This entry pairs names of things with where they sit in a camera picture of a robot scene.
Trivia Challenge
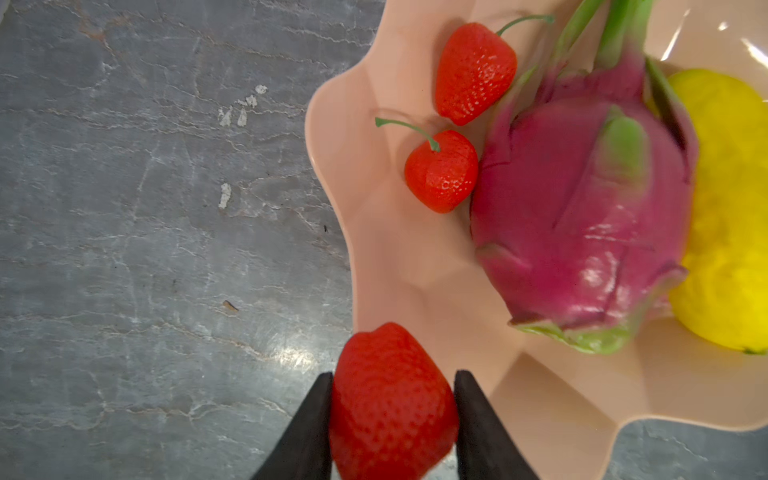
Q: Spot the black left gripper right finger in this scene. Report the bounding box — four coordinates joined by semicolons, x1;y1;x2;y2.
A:
454;370;539;480

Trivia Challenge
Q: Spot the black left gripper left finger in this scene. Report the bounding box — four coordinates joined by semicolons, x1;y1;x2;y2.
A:
251;372;333;480

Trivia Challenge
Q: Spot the red fake strawberry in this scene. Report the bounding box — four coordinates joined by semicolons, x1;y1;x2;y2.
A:
375;117;479;214
435;15;554;126
329;322;459;479

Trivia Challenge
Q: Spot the pink fake dragon fruit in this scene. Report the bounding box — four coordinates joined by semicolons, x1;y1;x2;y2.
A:
469;1;699;355

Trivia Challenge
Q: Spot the yellow fake mango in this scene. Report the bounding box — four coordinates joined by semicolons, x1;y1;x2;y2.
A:
669;69;767;355

